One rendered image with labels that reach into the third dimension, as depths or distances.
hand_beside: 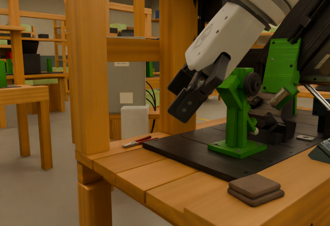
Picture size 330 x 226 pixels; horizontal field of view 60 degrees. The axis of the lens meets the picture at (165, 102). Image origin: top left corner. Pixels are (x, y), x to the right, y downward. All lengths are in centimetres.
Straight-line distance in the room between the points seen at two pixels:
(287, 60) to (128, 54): 59
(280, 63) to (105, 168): 73
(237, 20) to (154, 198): 48
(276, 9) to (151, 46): 86
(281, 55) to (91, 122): 73
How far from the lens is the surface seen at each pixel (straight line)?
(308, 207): 78
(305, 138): 118
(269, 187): 68
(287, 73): 114
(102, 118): 99
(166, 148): 97
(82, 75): 95
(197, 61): 36
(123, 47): 112
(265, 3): 37
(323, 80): 121
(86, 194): 106
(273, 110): 115
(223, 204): 65
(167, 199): 70
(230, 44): 36
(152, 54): 120
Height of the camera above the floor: 120
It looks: 9 degrees down
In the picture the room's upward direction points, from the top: straight up
